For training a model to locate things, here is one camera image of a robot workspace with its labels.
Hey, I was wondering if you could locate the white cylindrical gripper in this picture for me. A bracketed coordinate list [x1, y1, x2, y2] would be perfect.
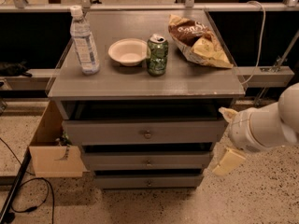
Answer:
[212, 107, 265, 176]

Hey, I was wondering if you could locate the grey bottom drawer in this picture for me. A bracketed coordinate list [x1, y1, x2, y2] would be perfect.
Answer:
[94, 175, 203, 189]

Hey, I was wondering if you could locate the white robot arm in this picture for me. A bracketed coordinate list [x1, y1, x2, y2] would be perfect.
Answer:
[212, 83, 299, 176]

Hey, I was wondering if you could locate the green soda can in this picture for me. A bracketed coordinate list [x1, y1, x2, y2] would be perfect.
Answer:
[146, 34, 168, 76]

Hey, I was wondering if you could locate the cardboard box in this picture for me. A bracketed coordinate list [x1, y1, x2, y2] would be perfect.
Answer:
[29, 102, 85, 177]

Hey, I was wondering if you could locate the white hanging cable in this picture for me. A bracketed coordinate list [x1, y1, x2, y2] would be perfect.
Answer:
[240, 0, 267, 86]

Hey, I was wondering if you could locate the grey middle drawer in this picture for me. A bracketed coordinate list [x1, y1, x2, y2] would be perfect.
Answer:
[82, 152, 212, 171]

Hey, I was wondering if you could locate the metal railing frame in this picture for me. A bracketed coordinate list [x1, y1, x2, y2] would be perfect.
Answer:
[0, 0, 299, 89]

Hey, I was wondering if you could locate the brown yellow chip bag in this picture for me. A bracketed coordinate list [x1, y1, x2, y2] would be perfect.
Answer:
[168, 15, 233, 69]

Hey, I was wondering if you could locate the black object on ledge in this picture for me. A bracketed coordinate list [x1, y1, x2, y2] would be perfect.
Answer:
[0, 61, 32, 77]

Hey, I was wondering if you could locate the grey top drawer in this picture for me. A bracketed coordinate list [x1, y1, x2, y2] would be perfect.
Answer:
[63, 120, 225, 146]

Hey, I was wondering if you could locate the clear plastic water bottle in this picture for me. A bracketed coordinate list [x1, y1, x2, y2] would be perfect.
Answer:
[70, 6, 100, 75]

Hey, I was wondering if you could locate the black floor cable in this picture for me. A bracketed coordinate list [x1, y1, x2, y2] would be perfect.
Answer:
[0, 137, 56, 224]

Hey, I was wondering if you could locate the white paper bowl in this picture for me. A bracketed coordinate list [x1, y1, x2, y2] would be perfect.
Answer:
[108, 38, 147, 66]

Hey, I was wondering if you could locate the grey drawer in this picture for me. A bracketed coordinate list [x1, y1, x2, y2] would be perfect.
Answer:
[82, 152, 212, 171]
[94, 175, 203, 189]
[63, 120, 225, 146]

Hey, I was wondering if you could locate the grey drawer cabinet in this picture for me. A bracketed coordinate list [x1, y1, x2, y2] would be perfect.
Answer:
[49, 10, 245, 178]

